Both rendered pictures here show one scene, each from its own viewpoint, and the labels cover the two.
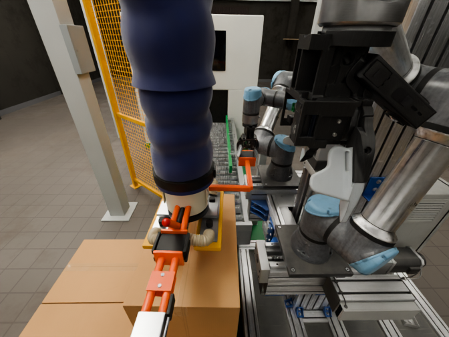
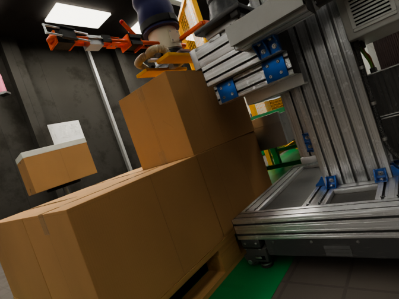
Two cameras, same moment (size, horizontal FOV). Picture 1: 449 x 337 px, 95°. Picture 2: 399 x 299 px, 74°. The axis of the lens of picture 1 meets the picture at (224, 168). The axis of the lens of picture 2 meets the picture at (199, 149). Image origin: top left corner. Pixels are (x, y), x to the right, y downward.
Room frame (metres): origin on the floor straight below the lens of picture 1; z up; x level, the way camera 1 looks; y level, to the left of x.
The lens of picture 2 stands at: (-0.54, -0.87, 0.61)
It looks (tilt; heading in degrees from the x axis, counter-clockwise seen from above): 2 degrees down; 41
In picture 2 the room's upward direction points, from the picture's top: 19 degrees counter-clockwise
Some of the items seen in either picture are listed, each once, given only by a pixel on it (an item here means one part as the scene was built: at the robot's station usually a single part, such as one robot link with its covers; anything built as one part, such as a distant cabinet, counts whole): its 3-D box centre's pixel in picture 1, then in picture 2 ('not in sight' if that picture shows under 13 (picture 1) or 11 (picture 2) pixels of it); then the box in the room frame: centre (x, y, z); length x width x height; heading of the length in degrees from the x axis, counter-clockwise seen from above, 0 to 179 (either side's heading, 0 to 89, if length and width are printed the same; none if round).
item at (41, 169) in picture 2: not in sight; (57, 166); (0.59, 2.09, 0.82); 0.60 x 0.40 x 0.40; 174
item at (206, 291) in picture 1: (195, 261); (190, 116); (0.64, 0.14, 0.74); 0.60 x 0.40 x 0.40; 0
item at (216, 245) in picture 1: (210, 212); (183, 55); (0.65, 0.05, 1.08); 0.34 x 0.10 x 0.05; 179
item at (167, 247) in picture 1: (172, 246); (131, 44); (0.40, 0.15, 1.18); 0.10 x 0.08 x 0.06; 89
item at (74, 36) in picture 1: (79, 49); not in sight; (1.73, 1.08, 1.62); 0.20 x 0.05 x 0.30; 2
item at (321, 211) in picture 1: (323, 216); not in sight; (0.51, -0.34, 1.20); 0.13 x 0.12 x 0.14; 28
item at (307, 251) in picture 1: (313, 237); (224, 10); (0.51, -0.34, 1.09); 0.15 x 0.15 x 0.10
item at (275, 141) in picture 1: (282, 148); not in sight; (1.01, -0.32, 1.20); 0.13 x 0.12 x 0.14; 60
